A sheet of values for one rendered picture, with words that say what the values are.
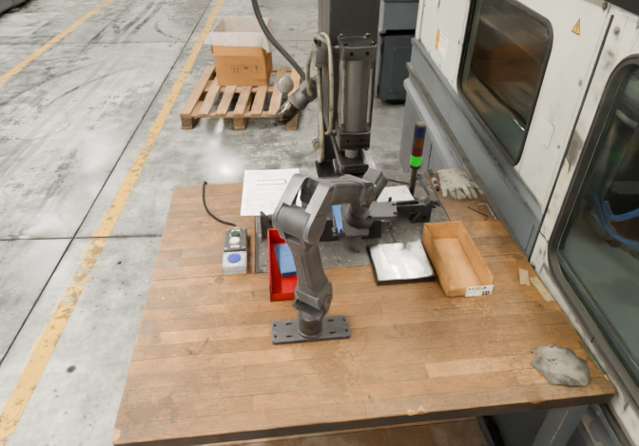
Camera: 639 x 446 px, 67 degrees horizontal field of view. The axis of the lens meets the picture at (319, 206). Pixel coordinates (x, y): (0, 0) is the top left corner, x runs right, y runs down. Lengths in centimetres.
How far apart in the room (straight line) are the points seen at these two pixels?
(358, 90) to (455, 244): 59
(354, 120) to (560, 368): 79
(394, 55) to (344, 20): 321
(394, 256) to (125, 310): 165
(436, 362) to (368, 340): 17
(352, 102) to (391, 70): 327
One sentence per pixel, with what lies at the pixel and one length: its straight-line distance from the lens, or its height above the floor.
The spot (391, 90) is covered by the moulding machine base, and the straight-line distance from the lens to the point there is 463.
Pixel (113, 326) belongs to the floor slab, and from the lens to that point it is 266.
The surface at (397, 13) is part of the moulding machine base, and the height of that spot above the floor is 84.
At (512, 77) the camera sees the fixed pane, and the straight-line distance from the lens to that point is 194.
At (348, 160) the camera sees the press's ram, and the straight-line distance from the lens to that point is 139.
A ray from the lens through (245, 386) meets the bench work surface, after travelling 119.
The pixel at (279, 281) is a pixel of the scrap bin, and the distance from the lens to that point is 139.
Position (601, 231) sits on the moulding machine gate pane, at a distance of 137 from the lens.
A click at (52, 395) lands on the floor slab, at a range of 251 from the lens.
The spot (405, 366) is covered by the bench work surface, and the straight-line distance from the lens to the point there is 123.
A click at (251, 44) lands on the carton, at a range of 461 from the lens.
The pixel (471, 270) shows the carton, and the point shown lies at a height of 91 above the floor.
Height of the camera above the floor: 188
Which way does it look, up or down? 35 degrees down
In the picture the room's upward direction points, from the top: straight up
